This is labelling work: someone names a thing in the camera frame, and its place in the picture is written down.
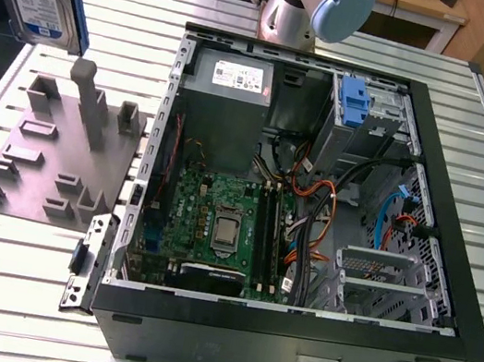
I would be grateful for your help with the metal card retention bracket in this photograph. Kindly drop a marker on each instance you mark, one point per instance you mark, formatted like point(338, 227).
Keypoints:
point(90, 257)

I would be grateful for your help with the black graphics card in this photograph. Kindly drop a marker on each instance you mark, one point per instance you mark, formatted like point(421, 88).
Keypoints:
point(206, 278)

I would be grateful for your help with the blue drive latch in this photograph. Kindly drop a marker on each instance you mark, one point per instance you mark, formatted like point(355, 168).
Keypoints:
point(353, 102)

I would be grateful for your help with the metal optical drive cage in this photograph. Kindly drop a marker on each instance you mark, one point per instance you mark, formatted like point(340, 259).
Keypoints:
point(351, 144)

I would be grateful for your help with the grey power supply unit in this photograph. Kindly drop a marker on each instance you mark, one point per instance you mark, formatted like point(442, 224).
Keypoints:
point(219, 125)

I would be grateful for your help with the metal disk bay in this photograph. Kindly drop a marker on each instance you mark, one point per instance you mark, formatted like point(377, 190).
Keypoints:
point(383, 285)

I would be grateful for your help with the wooden desk white frame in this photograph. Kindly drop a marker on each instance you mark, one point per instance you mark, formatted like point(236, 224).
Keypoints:
point(423, 6)

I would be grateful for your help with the black open PC case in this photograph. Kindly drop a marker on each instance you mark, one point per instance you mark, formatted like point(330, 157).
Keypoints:
point(241, 345)

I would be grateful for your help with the black CPU socket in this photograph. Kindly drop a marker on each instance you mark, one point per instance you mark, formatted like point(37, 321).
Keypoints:
point(229, 211)

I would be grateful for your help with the silver CPU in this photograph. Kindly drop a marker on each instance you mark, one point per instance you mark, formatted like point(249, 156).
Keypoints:
point(226, 231)

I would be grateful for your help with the grey parts rack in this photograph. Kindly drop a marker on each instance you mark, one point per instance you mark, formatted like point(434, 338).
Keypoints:
point(67, 159)

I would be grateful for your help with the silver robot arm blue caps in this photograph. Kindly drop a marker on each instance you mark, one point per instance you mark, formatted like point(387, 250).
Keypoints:
point(289, 20)

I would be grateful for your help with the black RAM slot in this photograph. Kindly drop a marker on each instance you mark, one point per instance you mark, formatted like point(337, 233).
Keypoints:
point(261, 236)
point(275, 243)

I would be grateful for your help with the green motherboard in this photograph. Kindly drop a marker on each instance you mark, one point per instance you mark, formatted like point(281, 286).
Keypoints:
point(193, 191)

